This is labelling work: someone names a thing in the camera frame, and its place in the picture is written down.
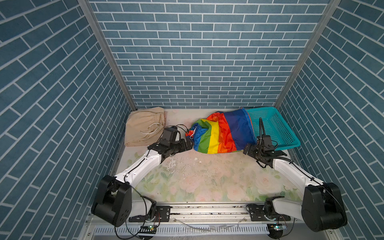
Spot beige shorts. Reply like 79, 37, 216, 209
124, 107, 166, 147

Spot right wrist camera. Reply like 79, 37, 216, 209
261, 135, 275, 151

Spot red shorts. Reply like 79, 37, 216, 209
186, 108, 257, 154

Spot right controller board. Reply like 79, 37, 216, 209
267, 224, 284, 240

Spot left controller board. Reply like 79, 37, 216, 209
137, 226, 157, 240

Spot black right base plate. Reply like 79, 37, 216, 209
246, 204, 291, 222

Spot aluminium right corner post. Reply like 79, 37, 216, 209
274, 0, 341, 109

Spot aluminium left corner post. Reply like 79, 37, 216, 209
78, 0, 138, 111

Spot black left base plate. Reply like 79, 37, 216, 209
128, 206, 171, 223

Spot aluminium corner post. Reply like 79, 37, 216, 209
78, 0, 138, 111
274, 0, 341, 109

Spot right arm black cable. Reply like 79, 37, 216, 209
257, 116, 266, 137

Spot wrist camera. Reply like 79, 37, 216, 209
261, 135, 275, 151
161, 126, 181, 145

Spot teal plastic laundry basket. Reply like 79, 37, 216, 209
247, 107, 301, 151

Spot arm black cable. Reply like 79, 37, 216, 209
257, 116, 266, 137
113, 185, 149, 240

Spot aluminium front rail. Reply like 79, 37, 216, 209
80, 202, 342, 240

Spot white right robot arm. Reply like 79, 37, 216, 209
243, 144, 348, 232

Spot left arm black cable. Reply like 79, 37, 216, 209
113, 185, 149, 240

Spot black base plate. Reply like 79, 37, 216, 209
128, 206, 171, 223
246, 204, 291, 222

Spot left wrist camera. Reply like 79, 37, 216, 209
161, 126, 181, 145

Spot controller board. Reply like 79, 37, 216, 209
137, 226, 157, 240
267, 224, 284, 240

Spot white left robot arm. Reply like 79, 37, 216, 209
91, 139, 194, 227

